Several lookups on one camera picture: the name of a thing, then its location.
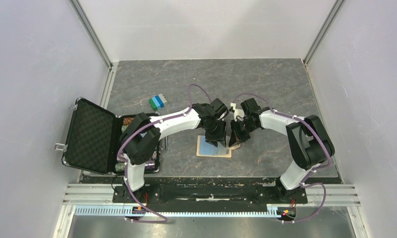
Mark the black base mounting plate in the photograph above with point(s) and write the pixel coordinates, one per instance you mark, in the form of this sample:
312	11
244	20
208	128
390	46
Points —
255	192

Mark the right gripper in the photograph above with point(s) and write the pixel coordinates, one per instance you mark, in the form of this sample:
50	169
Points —
236	135

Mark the black foam-lined case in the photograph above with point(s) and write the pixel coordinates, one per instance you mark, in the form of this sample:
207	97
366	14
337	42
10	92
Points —
93	139

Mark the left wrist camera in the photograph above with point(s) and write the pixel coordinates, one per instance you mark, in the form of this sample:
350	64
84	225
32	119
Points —
218	109

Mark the beige leather card holder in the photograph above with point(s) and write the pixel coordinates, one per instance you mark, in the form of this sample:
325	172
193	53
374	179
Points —
205	149

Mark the white cable duct strip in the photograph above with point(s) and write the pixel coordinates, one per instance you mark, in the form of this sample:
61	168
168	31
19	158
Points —
136	212

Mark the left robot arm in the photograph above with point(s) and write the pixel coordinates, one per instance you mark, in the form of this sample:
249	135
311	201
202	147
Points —
139	140

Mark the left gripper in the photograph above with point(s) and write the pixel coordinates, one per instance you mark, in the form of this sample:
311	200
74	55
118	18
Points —
221	136

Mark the green blue grey block stack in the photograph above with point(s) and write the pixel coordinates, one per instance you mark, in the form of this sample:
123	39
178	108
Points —
158	102

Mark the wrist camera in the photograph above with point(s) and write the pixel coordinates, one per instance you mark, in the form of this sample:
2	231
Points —
247	108
218	109

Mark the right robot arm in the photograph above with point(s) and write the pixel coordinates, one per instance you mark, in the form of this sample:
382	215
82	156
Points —
311	147

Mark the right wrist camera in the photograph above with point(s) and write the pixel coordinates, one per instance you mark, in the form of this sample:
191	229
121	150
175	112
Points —
247	108

